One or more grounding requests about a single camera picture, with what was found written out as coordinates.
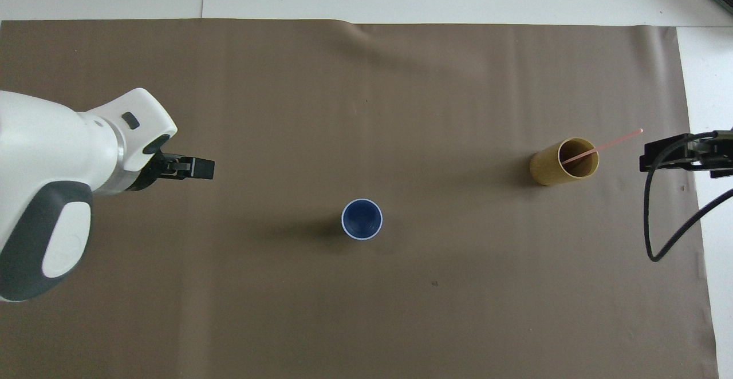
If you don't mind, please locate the yellow cup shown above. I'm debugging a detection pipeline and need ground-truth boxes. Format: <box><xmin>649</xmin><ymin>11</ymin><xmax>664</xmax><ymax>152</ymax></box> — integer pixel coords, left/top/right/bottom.
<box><xmin>529</xmin><ymin>137</ymin><xmax>600</xmax><ymax>187</ymax></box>

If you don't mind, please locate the black cable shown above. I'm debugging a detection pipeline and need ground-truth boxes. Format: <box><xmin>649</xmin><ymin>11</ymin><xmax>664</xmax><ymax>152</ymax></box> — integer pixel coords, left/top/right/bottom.
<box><xmin>643</xmin><ymin>131</ymin><xmax>733</xmax><ymax>263</ymax></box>

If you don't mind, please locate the blue cup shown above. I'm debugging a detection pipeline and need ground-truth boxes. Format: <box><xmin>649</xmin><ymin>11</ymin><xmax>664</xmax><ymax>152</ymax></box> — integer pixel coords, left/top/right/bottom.
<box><xmin>341</xmin><ymin>198</ymin><xmax>384</xmax><ymax>241</ymax></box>

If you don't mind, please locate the pink chopstick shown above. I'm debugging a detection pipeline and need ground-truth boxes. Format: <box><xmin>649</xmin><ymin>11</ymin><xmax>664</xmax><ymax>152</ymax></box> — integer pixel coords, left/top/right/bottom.
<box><xmin>561</xmin><ymin>128</ymin><xmax>644</xmax><ymax>165</ymax></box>

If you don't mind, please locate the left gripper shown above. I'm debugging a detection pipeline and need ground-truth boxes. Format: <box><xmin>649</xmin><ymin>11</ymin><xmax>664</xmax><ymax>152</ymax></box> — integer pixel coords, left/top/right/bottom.
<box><xmin>131</xmin><ymin>151</ymin><xmax>175</xmax><ymax>192</ymax></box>

